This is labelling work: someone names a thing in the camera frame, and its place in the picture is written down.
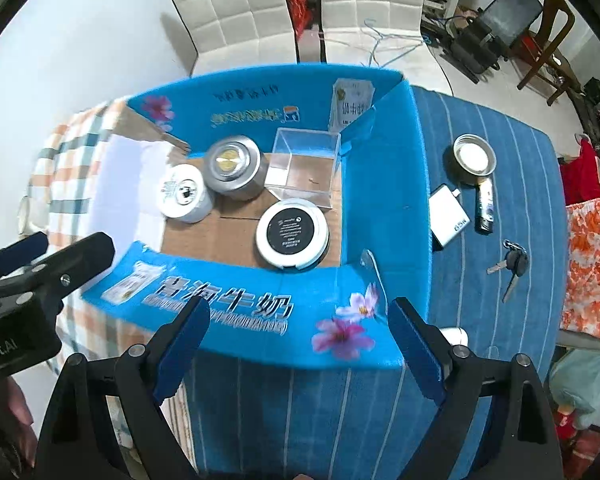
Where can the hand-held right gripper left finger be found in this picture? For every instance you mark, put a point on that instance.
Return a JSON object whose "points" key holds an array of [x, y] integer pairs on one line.
{"points": [[180, 352]]}

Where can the red plastic bag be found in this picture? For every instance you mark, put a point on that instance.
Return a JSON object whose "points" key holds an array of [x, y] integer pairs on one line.
{"points": [[299, 7]]}

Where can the black lighter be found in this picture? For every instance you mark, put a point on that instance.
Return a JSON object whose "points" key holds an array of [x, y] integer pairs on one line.
{"points": [[485, 206]]}

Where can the white power bank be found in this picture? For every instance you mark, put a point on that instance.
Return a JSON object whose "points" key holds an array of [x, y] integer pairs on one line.
{"points": [[447, 216]]}

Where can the white round tin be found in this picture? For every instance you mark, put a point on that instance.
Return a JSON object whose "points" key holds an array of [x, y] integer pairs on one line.
{"points": [[185, 194]]}

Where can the orange floral cloth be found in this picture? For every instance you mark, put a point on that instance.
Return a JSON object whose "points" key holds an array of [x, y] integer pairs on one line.
{"points": [[592, 270]]}

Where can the light green cloth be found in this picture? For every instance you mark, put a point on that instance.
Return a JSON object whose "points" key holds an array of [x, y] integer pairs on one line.
{"points": [[585, 380]]}

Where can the silver round tin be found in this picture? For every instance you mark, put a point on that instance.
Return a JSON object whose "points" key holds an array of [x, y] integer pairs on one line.
{"points": [[232, 167]]}

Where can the white tin with black label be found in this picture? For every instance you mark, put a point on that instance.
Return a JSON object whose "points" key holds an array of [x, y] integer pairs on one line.
{"points": [[291, 232]]}

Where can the person's left hand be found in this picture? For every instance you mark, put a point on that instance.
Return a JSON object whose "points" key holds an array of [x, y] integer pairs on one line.
{"points": [[20, 412]]}

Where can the wooden chair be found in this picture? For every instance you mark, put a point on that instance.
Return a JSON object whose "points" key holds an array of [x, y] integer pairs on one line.
{"points": [[555, 35]]}

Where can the checked cloth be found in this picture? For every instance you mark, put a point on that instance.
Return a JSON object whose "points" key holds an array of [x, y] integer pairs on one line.
{"points": [[67, 160]]}

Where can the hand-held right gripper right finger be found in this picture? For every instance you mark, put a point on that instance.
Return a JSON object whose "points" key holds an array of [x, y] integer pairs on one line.
{"points": [[420, 355]]}

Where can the blue cardboard box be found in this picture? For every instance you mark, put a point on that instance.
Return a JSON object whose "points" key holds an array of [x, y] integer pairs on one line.
{"points": [[230, 310]]}

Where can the small silver tin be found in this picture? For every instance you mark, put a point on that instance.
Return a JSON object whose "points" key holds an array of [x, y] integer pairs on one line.
{"points": [[474, 157]]}

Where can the bunch of keys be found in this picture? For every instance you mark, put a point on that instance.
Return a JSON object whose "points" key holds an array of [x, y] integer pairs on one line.
{"points": [[514, 262]]}

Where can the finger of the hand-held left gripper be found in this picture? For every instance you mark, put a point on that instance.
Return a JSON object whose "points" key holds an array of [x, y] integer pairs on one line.
{"points": [[82, 259], [15, 257]]}

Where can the white printed card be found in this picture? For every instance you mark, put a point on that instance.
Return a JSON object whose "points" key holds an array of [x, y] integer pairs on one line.
{"points": [[351, 102]]}

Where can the red cloth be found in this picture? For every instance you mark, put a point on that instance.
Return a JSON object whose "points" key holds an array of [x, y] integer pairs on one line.
{"points": [[582, 175]]}

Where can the black exercise bench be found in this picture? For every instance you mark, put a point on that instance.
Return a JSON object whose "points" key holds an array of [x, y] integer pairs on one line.
{"points": [[505, 12]]}

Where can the blue striped tablecloth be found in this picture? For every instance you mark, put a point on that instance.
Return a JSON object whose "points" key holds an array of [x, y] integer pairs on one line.
{"points": [[485, 310]]}

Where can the clear plastic box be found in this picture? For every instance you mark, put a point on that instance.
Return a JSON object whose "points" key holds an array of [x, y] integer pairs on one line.
{"points": [[305, 170]]}

